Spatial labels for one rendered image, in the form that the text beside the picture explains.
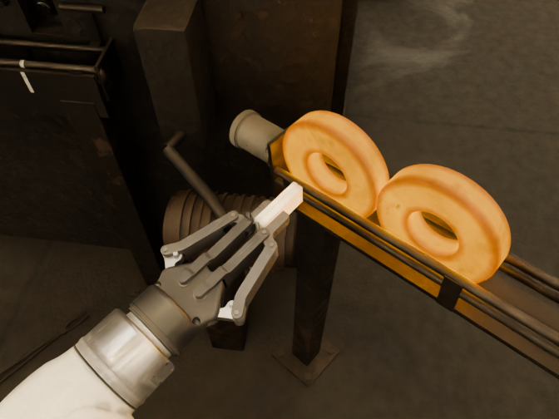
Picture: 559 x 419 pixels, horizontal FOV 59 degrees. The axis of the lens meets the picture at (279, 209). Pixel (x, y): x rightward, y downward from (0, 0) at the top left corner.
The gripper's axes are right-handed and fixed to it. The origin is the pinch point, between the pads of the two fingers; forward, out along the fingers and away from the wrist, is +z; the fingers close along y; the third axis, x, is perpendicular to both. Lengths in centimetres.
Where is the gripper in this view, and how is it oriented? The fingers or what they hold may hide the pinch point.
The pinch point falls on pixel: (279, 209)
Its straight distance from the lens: 58.8
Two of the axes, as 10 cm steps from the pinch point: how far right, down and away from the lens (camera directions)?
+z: 6.7, -6.5, 3.6
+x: -0.6, -5.3, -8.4
